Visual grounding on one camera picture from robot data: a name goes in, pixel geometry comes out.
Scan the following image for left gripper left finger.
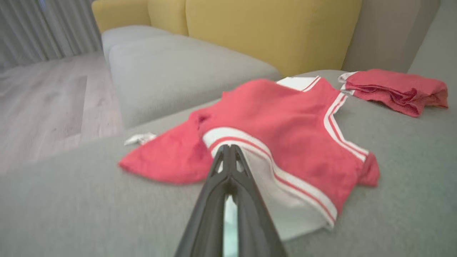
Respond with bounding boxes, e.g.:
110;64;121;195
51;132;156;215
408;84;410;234
175;144;230;257

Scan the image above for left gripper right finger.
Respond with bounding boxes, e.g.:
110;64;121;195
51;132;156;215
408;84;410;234
229;144;288;257

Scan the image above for red jersey with white lining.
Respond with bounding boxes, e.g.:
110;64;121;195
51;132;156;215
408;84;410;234
118;76;380;242

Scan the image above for large grey sofa seat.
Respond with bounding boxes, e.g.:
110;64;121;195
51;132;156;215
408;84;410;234
0;70;457;257

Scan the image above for grey sofa seat cushion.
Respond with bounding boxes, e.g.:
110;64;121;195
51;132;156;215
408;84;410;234
101;25;172;63
109;34;283;130

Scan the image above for yellow sofa back cushion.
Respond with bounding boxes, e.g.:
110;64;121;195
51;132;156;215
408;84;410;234
147;0;189;36
91;0;151;34
185;0;363;77

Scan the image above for red shorts with white stripe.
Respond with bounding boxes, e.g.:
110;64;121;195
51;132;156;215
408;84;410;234
338;69;449;118

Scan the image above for grey pleated curtain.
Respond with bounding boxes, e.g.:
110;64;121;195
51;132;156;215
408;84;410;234
0;0;102;72

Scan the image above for grey sofa back cushion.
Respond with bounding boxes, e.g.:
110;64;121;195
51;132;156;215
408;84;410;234
408;0;457;107

